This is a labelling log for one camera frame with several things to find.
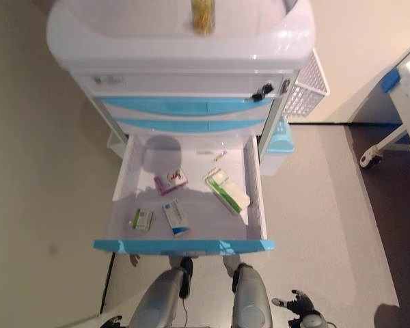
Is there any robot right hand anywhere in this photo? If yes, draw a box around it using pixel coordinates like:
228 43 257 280
271 288 316 316

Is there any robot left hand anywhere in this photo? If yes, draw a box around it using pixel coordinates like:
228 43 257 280
100 315 124 328

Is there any blue fronted cart drawer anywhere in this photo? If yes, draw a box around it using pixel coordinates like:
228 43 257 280
92 133 276 256

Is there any long green white medicine box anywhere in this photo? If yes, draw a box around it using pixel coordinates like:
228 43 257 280
204 167 251 217

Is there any small yellow medicine bottle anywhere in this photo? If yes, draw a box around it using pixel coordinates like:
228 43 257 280
190 0 217 36

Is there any small green white medicine box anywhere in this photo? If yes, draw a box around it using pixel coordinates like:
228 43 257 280
129 207 155 232

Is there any blue white medicine box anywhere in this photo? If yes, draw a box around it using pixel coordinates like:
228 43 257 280
161 197 191 238

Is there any purple white medicine box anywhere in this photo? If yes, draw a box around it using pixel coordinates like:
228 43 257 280
153 168 189 197

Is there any white bed caster wheel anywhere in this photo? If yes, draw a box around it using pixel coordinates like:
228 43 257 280
359 146 384 169

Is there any light blue waste bin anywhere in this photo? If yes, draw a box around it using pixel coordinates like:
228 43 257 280
260 117 297 178

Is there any white perforated side basket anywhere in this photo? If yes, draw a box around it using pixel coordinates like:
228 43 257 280
281 46 330 121

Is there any blue bed corner bumper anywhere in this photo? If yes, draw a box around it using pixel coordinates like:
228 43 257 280
380 67 402 94

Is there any white hospital bed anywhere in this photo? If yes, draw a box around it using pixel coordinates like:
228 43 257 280
348 33 410 161

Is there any white blue medical cart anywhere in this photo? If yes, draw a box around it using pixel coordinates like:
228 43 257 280
46 0 317 150

